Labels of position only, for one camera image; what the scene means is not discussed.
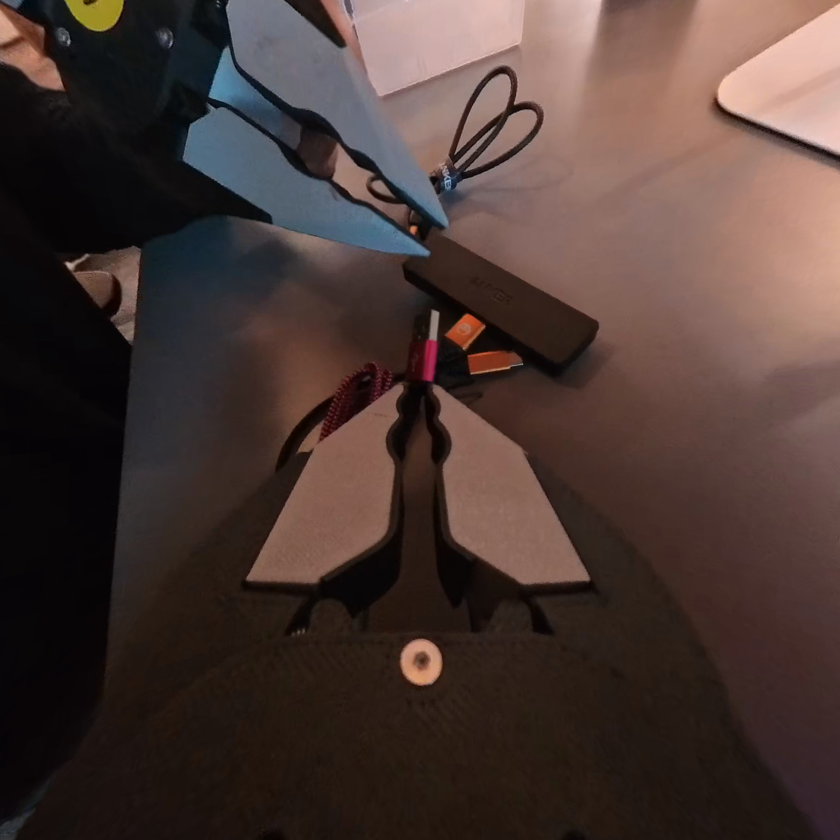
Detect black hub cable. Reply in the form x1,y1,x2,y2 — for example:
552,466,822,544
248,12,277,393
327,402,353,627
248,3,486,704
367,66,546,227

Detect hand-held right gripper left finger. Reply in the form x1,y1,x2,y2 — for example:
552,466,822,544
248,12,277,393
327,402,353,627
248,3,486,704
245,384,404,585

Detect clear plastic box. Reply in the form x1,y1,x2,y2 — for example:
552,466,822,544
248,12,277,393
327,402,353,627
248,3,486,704
351,0,526,97

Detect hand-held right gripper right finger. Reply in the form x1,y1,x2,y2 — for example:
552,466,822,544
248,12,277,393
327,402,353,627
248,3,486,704
427,387,592,587

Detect black braided cable orange plugs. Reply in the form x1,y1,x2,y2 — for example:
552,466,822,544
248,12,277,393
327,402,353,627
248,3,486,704
276,314,526,470

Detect magenta braided usb cable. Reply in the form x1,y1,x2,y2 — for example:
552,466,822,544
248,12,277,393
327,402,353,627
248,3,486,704
318,310,442,442

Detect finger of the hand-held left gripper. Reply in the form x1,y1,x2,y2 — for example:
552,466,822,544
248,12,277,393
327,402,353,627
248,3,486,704
210,0,450,231
184,108,431,257

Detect white stand base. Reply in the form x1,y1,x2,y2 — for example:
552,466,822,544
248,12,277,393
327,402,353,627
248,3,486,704
717,7,840,157

